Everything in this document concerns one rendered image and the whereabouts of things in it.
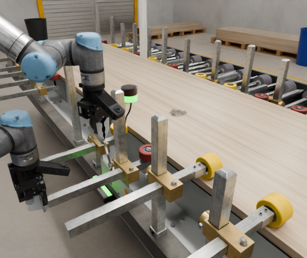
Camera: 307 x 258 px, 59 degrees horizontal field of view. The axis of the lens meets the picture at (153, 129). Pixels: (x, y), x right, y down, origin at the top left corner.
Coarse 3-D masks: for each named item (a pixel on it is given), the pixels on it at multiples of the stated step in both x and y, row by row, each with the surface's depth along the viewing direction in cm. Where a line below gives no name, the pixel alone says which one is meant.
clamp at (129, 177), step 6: (114, 162) 108; (126, 162) 107; (114, 168) 110; (120, 168) 104; (126, 168) 103; (126, 174) 101; (132, 174) 102; (138, 174) 104; (126, 180) 103; (132, 180) 103
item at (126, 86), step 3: (126, 84) 98; (129, 84) 98; (132, 84) 98; (123, 87) 96; (126, 87) 96; (129, 87) 96; (132, 87) 96; (135, 87) 96; (126, 96) 95; (129, 96) 95; (126, 102) 96; (132, 102) 99; (129, 111) 101; (126, 117) 101
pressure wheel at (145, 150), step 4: (148, 144) 112; (140, 148) 109; (144, 148) 109; (148, 148) 108; (140, 152) 107; (144, 152) 106; (148, 152) 107; (140, 156) 107; (144, 156) 106; (148, 156) 105; (144, 160) 107; (148, 160) 106
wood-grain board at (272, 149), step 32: (128, 64) 225; (160, 64) 225; (160, 96) 161; (192, 96) 161; (224, 96) 161; (128, 128) 128; (192, 128) 125; (224, 128) 125; (256, 128) 125; (288, 128) 125; (192, 160) 103; (224, 160) 103; (256, 160) 103; (288, 160) 103; (256, 192) 87; (288, 192) 87; (288, 224) 75
